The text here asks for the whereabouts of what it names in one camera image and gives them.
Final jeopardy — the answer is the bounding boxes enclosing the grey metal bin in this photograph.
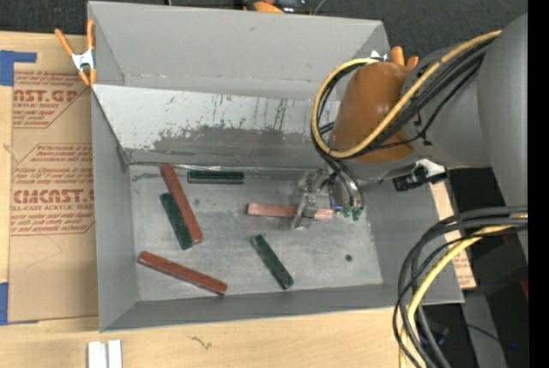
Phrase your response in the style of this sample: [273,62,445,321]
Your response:
[87,0,467,333]

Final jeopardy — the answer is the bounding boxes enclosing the black cylinder on white bracket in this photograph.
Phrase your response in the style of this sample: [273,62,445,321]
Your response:
[392,158,448,192]

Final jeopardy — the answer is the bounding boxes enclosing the dark green flat block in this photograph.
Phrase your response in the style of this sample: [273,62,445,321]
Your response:
[159,192,195,251]
[250,233,295,291]
[186,170,245,185]

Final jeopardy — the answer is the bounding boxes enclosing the red-brown block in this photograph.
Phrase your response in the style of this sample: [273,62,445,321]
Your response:
[136,250,229,297]
[160,163,205,246]
[246,202,335,222]

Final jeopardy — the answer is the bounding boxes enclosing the brown cardboard board red print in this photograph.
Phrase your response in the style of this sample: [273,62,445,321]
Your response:
[0,30,100,325]

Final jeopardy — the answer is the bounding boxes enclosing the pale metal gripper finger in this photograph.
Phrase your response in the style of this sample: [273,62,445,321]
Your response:
[291,208,317,232]
[296,178,319,209]

